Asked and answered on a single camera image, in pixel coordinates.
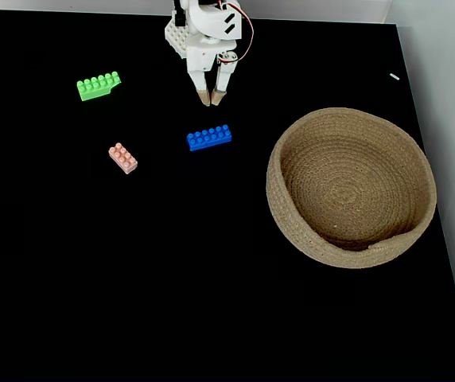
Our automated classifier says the red servo cable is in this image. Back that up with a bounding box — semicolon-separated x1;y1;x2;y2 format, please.
217;1;255;64

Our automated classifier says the blue lego block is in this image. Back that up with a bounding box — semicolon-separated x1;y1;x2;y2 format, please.
186;124;233;153

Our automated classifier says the pink lego block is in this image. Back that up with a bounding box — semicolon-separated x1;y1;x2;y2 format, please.
107;142;139;175

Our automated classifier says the woven rope basket tray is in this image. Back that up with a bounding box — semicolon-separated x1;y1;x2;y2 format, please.
266;107;438;270

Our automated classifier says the green lego block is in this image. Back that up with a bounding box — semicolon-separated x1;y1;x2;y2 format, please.
76;71;123;102

